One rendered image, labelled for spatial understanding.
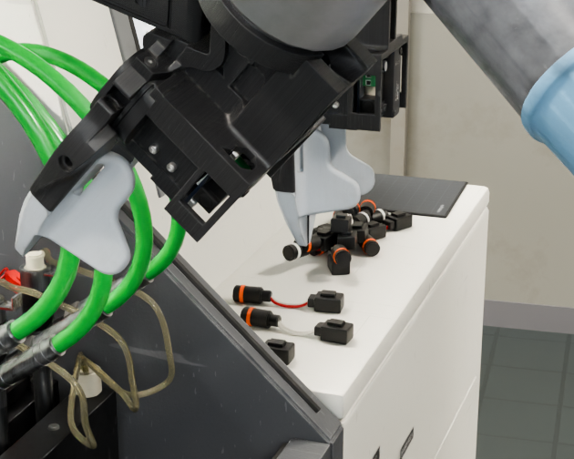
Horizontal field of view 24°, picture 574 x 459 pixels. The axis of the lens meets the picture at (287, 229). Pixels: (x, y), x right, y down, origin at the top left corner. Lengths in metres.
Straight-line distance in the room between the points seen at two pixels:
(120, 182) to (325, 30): 0.15
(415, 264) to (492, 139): 2.15
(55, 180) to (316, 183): 0.32
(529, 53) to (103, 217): 0.26
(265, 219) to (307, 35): 1.13
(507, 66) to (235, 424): 0.83
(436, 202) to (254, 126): 1.22
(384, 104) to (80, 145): 0.34
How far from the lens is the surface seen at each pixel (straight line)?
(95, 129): 0.62
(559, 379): 3.61
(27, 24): 1.28
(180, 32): 0.59
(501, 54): 0.49
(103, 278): 0.98
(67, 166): 0.63
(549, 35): 0.48
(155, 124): 0.61
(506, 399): 3.48
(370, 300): 1.48
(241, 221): 1.60
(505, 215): 3.79
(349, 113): 0.88
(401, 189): 1.86
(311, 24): 0.54
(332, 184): 0.92
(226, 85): 0.60
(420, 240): 1.67
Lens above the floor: 1.55
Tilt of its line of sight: 19 degrees down
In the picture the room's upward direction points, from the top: straight up
